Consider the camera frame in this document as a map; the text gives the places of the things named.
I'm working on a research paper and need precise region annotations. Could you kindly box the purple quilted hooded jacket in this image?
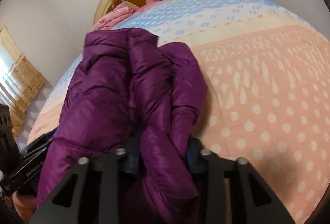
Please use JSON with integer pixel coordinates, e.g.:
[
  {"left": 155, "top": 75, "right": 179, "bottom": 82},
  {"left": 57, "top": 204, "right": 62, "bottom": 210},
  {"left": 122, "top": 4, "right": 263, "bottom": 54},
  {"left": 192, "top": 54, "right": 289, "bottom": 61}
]
[{"left": 36, "top": 28, "right": 207, "bottom": 223}]

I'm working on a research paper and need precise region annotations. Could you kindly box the polka dot bed cover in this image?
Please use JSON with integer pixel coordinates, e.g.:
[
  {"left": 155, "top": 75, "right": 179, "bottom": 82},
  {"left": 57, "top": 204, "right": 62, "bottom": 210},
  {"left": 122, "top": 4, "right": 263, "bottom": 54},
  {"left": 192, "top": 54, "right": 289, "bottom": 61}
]
[{"left": 25, "top": 0, "right": 330, "bottom": 224}]

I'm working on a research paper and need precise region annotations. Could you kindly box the beige curtain left window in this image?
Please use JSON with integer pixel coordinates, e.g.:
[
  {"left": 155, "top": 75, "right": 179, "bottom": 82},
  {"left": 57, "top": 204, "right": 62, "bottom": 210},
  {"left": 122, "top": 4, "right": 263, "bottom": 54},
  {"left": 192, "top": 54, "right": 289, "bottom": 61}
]
[{"left": 1, "top": 23, "right": 46, "bottom": 139}]

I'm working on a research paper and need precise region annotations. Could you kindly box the person's left hand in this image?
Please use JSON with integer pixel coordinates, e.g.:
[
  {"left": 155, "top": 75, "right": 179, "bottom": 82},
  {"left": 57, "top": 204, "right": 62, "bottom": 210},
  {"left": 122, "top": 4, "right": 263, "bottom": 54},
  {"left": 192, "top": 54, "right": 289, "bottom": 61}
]
[{"left": 12, "top": 192, "right": 37, "bottom": 222}]

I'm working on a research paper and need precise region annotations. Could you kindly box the folded pink blanket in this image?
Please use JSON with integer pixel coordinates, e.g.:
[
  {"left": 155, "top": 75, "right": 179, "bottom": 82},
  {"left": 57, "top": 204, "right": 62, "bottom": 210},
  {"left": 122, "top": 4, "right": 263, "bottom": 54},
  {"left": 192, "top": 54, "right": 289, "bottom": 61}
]
[{"left": 91, "top": 2, "right": 139, "bottom": 32}]

